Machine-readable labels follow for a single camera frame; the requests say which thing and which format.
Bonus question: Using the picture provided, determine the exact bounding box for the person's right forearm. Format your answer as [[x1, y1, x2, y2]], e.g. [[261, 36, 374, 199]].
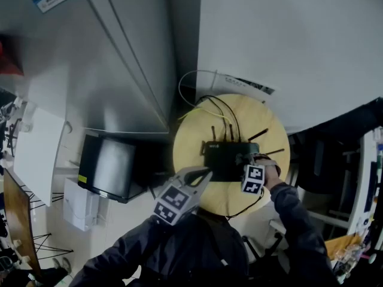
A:
[[263, 160, 303, 221]]

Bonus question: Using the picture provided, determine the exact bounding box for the grey refrigerator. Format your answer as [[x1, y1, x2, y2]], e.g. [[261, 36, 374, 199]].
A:
[[0, 0, 177, 135]]

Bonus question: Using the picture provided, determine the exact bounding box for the orange cardboard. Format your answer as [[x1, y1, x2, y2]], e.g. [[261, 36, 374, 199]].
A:
[[324, 234, 363, 259]]

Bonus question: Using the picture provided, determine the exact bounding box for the brown wooden table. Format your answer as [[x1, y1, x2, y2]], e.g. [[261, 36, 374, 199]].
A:
[[2, 168, 41, 276]]

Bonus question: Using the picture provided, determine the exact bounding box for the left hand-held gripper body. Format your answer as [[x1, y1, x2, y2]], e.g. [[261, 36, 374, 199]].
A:
[[153, 169, 200, 226]]

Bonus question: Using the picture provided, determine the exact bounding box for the person's dark jacket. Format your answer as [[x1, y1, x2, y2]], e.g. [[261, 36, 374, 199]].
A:
[[68, 207, 339, 287]]

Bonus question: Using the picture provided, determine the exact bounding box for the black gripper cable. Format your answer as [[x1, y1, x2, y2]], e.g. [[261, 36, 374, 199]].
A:
[[226, 187, 266, 221]]

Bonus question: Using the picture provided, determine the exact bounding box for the black router cable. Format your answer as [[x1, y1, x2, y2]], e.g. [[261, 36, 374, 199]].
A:
[[208, 97, 228, 142], [194, 95, 242, 143]]

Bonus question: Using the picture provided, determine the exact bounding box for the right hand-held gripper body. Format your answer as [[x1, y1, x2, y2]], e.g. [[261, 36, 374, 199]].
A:
[[241, 158, 266, 194]]

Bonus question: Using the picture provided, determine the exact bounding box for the black box with yellow label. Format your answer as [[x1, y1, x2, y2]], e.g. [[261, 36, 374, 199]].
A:
[[77, 133, 138, 204]]

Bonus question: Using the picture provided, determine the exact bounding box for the yellow cable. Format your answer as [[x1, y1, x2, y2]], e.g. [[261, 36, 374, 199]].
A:
[[178, 108, 233, 131]]

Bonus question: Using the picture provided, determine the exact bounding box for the black mesh office chair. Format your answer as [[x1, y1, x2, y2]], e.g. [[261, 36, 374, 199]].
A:
[[288, 99, 383, 196]]

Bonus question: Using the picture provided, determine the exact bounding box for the white table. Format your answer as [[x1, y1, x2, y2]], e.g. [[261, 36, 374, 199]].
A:
[[13, 106, 66, 207]]

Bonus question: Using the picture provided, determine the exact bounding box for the white cable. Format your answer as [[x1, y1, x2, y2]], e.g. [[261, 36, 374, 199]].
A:
[[178, 69, 218, 107]]

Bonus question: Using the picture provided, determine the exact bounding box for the red paper decoration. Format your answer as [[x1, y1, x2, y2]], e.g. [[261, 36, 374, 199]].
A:
[[0, 34, 25, 77]]

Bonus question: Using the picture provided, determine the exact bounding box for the black router with antennas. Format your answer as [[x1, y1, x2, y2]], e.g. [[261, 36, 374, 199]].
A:
[[199, 126, 285, 182]]

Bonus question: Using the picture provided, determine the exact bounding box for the round yellow wooden side table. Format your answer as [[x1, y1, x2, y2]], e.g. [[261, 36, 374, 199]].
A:
[[172, 93, 291, 218]]

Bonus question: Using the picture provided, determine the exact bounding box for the white desk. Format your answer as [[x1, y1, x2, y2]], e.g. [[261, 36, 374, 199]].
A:
[[346, 127, 383, 236]]

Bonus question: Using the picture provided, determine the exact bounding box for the person's left forearm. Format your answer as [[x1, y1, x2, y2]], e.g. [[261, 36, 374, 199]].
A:
[[119, 215, 168, 251]]

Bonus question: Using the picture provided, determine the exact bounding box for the white computer case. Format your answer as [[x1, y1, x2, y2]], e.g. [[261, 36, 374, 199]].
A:
[[62, 177, 101, 232]]

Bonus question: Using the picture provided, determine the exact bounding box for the black bag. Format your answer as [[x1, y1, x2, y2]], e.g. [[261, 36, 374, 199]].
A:
[[131, 141, 177, 191]]

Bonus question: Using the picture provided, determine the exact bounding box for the white printed sheet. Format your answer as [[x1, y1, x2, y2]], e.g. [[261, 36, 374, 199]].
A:
[[214, 72, 276, 101]]

